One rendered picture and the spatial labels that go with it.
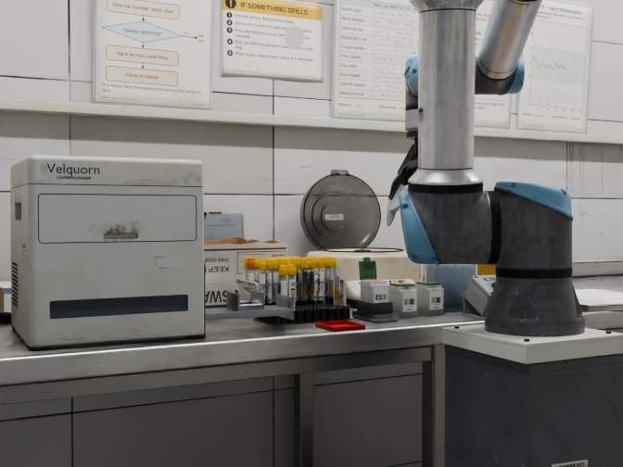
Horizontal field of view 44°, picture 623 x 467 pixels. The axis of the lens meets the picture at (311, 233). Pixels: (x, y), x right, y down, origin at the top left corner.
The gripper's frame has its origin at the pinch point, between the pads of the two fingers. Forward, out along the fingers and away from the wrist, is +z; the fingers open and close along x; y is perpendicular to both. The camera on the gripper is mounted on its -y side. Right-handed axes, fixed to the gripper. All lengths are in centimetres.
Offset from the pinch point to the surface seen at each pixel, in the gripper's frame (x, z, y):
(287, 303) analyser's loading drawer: -33.3, 13.5, 17.7
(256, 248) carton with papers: -33.7, 4.4, -9.5
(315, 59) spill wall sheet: -9, -45, -49
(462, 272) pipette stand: 9.5, 10.0, 0.4
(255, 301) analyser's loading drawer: -39.0, 13.1, 16.4
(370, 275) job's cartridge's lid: -13.4, 9.7, 6.0
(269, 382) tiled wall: -23, 41, -48
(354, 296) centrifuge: -11.7, 15.2, -9.5
